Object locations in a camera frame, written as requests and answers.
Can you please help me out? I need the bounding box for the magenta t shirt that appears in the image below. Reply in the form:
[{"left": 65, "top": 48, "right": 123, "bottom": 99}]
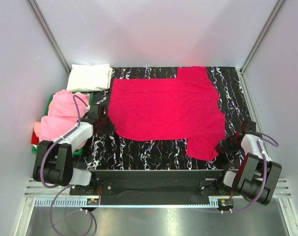
[{"left": 108, "top": 66, "right": 225, "bottom": 161}]

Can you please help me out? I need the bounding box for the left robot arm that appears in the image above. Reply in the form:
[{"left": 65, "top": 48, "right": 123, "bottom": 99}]
[{"left": 32, "top": 104, "right": 115, "bottom": 188}]

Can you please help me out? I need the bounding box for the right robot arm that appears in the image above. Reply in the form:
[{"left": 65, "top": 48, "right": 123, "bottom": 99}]
[{"left": 215, "top": 120, "right": 282, "bottom": 205}]

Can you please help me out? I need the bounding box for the light pink t shirt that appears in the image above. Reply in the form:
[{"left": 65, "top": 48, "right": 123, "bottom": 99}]
[{"left": 33, "top": 90, "right": 91, "bottom": 142}]

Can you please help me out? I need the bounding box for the folded white t shirt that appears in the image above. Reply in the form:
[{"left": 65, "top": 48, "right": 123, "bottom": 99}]
[{"left": 66, "top": 64, "right": 112, "bottom": 92}]

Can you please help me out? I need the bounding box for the green plastic basket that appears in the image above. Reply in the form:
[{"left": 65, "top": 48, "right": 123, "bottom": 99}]
[{"left": 33, "top": 90, "right": 97, "bottom": 162}]

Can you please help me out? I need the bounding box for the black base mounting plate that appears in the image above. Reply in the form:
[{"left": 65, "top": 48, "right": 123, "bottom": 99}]
[{"left": 70, "top": 170, "right": 233, "bottom": 207}]

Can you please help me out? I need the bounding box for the red garment in basket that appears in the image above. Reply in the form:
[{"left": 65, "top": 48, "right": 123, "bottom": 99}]
[{"left": 31, "top": 132, "right": 39, "bottom": 146}]

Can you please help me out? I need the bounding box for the aluminium frame rail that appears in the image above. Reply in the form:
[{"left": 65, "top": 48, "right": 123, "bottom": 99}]
[{"left": 25, "top": 178, "right": 292, "bottom": 207}]

